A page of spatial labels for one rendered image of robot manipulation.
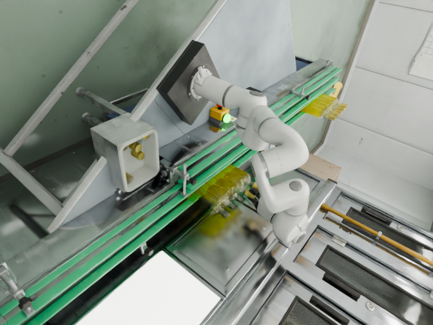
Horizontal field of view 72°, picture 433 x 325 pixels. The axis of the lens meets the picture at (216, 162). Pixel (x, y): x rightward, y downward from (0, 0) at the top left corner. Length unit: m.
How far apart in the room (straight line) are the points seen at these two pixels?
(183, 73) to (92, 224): 0.65
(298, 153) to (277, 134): 0.08
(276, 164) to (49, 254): 0.79
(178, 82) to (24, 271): 0.81
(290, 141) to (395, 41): 6.03
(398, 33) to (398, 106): 1.38
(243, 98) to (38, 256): 0.87
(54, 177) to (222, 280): 1.03
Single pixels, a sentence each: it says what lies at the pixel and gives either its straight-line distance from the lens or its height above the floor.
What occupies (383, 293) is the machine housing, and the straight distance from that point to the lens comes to 1.49.
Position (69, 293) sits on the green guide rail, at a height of 0.94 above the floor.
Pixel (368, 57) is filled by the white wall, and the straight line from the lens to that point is 7.00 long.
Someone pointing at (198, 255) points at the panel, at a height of 1.12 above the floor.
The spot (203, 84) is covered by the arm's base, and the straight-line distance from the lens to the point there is 1.23.
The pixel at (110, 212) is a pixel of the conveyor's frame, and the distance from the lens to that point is 1.22.
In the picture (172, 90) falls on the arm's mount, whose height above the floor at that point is 0.81.
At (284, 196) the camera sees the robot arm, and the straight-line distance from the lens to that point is 0.93.
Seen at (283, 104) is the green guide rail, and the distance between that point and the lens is 1.88.
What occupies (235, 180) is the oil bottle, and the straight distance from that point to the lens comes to 1.39.
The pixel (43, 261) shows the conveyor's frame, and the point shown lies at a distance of 1.15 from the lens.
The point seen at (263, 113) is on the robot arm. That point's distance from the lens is 1.00.
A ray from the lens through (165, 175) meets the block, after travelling 1.28.
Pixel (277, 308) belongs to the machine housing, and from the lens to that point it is 1.28.
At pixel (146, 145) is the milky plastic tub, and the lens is 1.23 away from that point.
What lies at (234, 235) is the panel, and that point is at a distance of 1.38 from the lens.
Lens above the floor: 1.57
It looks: 27 degrees down
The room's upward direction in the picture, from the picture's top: 119 degrees clockwise
